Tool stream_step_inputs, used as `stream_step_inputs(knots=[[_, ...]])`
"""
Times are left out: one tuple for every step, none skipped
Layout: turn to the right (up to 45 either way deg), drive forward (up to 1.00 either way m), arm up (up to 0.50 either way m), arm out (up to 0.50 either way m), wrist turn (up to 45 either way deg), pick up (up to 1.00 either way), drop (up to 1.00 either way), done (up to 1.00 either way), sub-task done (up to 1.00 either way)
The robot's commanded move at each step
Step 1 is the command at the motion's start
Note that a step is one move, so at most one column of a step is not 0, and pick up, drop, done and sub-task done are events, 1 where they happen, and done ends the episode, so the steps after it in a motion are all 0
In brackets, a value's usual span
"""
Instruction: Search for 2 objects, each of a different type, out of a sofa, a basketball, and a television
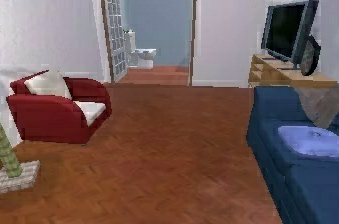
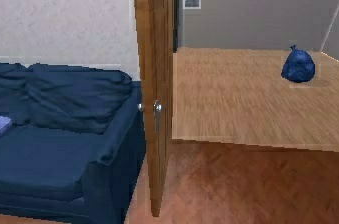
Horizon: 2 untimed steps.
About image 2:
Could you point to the dark blue sofa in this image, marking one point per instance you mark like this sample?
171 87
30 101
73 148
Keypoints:
53 156

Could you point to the brown wooden room door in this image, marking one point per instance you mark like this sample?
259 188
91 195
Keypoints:
155 66

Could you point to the blue tied garbage bag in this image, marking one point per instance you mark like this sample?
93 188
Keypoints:
298 66

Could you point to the framed wall picture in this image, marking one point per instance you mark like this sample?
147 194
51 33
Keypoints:
192 3

